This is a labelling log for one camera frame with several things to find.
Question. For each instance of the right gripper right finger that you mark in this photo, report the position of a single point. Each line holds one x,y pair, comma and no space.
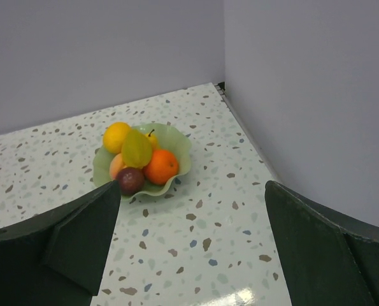
327,258

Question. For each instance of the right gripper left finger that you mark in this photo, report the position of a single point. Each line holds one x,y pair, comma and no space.
58,257

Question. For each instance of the dark purple plum fruit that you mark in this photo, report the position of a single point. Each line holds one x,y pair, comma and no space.
131,180

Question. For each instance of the peach fruit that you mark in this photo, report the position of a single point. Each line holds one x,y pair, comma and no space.
117,164

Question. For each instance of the yellow green starfruit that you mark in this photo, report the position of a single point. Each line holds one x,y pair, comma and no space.
136,150

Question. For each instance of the orange mandarin fruit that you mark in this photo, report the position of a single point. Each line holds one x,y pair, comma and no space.
163,166

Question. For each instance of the yellow pear fruit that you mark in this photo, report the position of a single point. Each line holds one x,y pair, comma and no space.
153,139

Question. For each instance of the green wavy bowl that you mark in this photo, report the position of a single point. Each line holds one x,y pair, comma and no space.
169,138

